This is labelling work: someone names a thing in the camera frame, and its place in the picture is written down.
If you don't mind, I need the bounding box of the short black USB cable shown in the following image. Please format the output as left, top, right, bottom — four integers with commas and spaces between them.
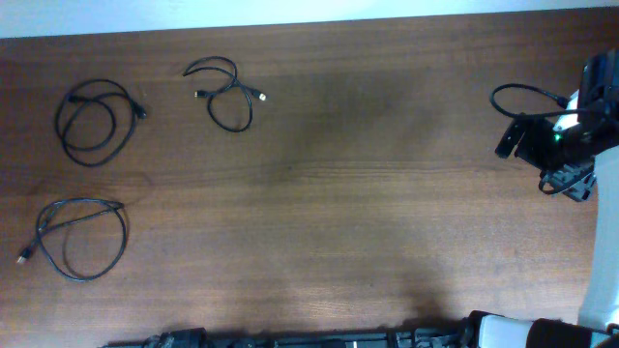
181, 55, 267, 133

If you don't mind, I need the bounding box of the thick black USB cable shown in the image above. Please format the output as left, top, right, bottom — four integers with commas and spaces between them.
54, 78, 148, 168

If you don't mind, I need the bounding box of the thin black USB cable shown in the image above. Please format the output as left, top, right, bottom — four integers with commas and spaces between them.
15, 197, 129, 283

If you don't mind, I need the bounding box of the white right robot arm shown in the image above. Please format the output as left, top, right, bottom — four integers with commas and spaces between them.
461, 49, 618, 347

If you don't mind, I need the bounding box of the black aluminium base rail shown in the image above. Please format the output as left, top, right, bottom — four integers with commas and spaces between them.
101, 311, 619, 348

